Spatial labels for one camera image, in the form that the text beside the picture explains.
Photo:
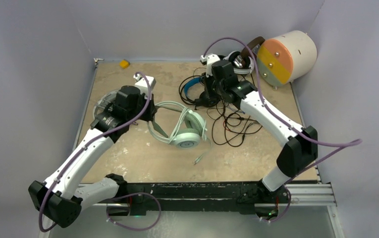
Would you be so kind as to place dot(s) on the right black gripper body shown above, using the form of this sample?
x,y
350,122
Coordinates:
x,y
218,87

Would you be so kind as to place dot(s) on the white grey headphones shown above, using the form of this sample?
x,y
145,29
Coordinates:
x,y
101,104

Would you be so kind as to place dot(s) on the mint green headphones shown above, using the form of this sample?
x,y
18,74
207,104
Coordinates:
x,y
189,131

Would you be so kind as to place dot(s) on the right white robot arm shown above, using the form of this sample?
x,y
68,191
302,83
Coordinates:
x,y
297,152

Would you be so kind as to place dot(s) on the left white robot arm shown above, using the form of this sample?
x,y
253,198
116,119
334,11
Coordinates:
x,y
59,199

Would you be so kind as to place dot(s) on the white black headphones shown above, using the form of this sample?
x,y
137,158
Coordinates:
x,y
241,65

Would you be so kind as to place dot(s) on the black blue headphones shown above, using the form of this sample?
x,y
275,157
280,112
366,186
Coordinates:
x,y
193,92

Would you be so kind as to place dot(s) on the brown headphones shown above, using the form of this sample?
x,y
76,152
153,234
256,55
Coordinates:
x,y
251,45

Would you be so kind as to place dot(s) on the small yellow block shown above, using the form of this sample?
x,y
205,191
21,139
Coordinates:
x,y
124,64

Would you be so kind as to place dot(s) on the round pastel drawer cabinet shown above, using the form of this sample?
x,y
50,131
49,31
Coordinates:
x,y
284,58

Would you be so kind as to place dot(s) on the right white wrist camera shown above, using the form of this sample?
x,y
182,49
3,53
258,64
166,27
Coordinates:
x,y
208,61

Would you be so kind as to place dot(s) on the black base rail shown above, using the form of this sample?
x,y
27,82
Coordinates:
x,y
243,197

